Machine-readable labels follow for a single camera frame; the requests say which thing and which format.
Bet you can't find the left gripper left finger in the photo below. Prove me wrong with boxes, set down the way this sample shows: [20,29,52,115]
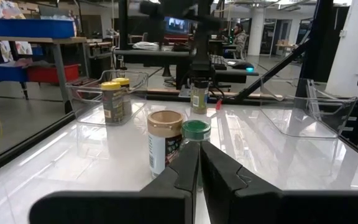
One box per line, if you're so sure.
[29,141,201,224]

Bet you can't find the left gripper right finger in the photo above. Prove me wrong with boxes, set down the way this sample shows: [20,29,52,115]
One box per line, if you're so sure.
[200,141,358,224]

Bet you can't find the tan lid spice jar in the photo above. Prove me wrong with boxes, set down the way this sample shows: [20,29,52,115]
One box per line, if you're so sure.
[147,110,185,180]

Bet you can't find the green lid spice jar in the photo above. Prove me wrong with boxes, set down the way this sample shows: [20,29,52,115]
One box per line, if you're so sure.
[180,119,213,191]
[191,80,210,114]

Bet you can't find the yellow lid spice jar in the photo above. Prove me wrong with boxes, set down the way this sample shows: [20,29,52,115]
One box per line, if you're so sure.
[100,81,124,126]
[112,77,133,121]

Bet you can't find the background television screen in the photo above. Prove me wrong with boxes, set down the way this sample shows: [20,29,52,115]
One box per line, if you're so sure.
[165,16,190,34]

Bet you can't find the clear plastic bag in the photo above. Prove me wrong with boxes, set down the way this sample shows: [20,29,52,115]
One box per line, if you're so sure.
[132,41,161,52]

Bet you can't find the grey desk with striped edge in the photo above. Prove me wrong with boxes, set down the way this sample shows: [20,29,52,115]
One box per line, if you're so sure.
[113,48,260,85]

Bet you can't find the black computer keyboard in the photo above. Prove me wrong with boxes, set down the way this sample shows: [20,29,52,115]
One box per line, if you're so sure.
[209,54,228,71]

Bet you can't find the black computer mouse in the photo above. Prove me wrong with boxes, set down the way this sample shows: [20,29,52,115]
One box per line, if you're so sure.
[228,60,256,74]

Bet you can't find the clear plastic bin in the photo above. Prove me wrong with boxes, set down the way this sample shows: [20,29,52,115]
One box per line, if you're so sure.
[259,77,358,139]
[66,69,149,127]

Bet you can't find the red plastic bin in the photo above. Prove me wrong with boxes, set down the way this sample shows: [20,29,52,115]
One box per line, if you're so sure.
[26,63,80,84]

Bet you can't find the metal leg work table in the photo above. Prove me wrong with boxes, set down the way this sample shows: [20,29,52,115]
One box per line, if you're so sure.
[0,35,88,114]

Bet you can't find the large blue plastic bin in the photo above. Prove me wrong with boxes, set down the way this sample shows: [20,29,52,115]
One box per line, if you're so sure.
[0,17,76,40]

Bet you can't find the small blue plastic bin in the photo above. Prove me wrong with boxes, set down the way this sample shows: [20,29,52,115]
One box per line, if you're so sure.
[0,63,29,83]

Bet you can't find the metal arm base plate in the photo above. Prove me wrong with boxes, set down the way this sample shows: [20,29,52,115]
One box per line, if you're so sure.
[178,84,196,99]

